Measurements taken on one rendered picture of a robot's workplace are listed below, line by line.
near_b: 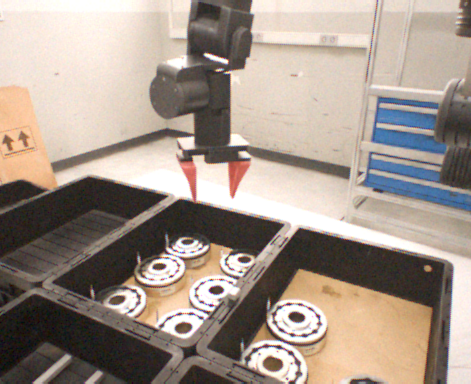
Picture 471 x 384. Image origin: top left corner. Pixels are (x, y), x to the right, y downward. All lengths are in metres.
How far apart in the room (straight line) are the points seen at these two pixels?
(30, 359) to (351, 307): 0.56
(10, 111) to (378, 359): 3.18
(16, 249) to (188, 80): 0.68
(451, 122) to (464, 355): 0.48
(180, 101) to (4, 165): 3.01
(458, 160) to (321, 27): 2.31
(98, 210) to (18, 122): 2.41
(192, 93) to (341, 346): 0.47
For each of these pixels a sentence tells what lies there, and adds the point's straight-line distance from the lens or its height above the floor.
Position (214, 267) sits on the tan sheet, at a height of 0.83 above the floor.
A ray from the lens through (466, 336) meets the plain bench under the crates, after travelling 1.05.
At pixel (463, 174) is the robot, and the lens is 1.46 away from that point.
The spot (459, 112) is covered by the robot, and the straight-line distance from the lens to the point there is 0.96.
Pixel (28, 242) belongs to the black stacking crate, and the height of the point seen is 0.83.
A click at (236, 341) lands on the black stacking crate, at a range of 0.68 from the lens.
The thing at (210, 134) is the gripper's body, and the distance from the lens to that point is 0.60.
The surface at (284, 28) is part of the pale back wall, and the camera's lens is 3.72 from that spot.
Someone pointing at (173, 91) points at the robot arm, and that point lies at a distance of 0.53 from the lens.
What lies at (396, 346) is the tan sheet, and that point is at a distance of 0.77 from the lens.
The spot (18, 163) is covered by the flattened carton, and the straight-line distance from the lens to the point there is 3.52.
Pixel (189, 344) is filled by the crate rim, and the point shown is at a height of 0.93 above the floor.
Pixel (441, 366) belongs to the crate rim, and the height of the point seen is 0.93.
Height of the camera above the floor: 1.34
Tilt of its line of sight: 24 degrees down
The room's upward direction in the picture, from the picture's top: straight up
